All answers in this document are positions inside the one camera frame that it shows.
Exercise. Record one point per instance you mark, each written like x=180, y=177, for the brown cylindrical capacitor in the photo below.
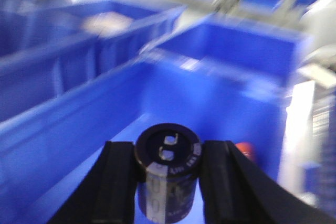
x=168, y=156

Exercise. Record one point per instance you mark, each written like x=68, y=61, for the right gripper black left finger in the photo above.
x=107, y=192

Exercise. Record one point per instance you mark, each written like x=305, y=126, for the blue bin left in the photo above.
x=50, y=47

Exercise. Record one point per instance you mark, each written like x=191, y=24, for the blue bin behind centre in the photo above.
x=245, y=44

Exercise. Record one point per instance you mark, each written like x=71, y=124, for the blue bin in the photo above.
x=245, y=44
x=50, y=47
x=46, y=151

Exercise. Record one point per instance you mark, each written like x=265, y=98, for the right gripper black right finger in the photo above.
x=235, y=190

